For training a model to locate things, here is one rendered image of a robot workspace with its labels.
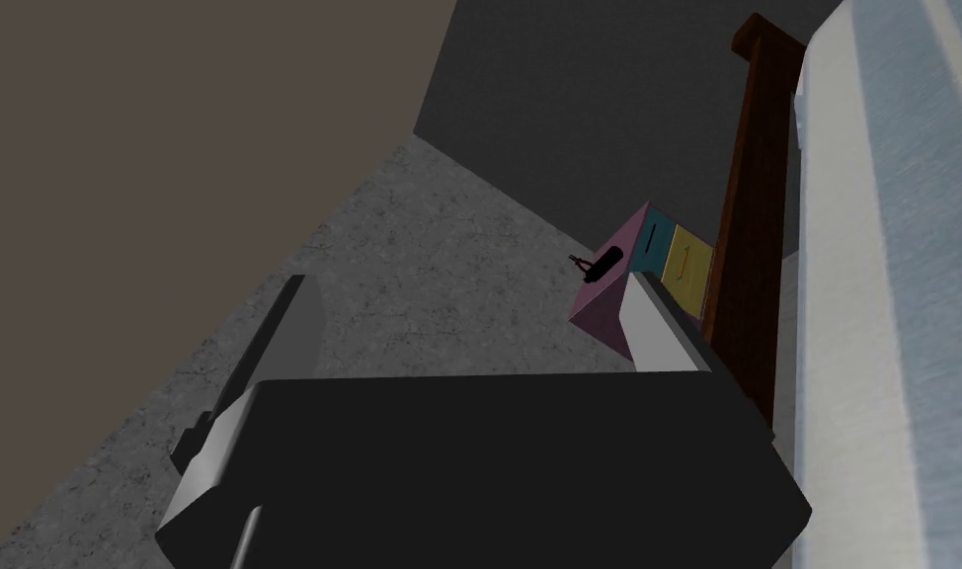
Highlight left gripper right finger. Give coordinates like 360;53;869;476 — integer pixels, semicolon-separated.
617;271;714;374

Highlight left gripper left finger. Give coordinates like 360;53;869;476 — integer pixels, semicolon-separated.
200;273;327;432

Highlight pink nightstand with coloured drawers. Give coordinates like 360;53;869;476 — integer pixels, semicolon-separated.
567;201;719;365

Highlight white bed with brown frame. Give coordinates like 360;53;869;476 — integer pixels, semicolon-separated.
700;0;962;569

